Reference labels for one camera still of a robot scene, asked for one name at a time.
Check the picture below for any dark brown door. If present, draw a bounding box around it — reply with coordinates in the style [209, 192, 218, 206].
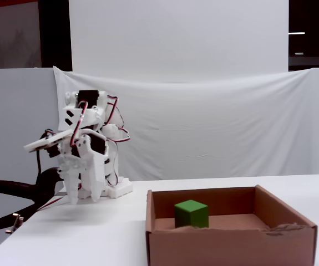
[0, 0, 42, 70]

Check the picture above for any white backdrop board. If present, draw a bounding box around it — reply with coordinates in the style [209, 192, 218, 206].
[68, 0, 290, 83]

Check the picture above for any large black clamp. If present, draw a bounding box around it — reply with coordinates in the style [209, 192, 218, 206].
[0, 167, 65, 232]

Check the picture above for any grey partition panel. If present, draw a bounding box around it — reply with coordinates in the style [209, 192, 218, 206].
[0, 68, 63, 185]

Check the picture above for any brown cardboard box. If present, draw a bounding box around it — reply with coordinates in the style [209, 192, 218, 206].
[145, 184, 318, 266]

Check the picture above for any black camera cable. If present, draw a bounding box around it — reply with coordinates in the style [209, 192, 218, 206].
[36, 149, 44, 177]

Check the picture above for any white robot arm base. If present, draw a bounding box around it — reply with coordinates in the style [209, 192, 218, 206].
[77, 176, 134, 200]

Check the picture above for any thin gripper servo wire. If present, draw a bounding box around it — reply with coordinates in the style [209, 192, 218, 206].
[70, 101, 89, 147]

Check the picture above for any white framed wrist camera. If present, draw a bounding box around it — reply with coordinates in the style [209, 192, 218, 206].
[23, 131, 73, 154]

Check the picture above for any looped arm servo wire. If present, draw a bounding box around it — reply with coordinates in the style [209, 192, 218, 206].
[105, 95, 131, 145]

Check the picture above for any red white base lead wire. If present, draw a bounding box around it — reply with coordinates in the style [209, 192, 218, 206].
[37, 193, 65, 212]

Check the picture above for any white cloth backdrop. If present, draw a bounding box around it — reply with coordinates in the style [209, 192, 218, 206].
[53, 65, 319, 181]

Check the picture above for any small metal bracket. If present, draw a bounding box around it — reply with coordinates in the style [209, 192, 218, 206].
[5, 213, 24, 234]

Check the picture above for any green cube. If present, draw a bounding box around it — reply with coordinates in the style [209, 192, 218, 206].
[174, 199, 210, 229]

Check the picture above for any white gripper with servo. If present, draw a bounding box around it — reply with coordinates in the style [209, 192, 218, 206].
[48, 129, 110, 206]

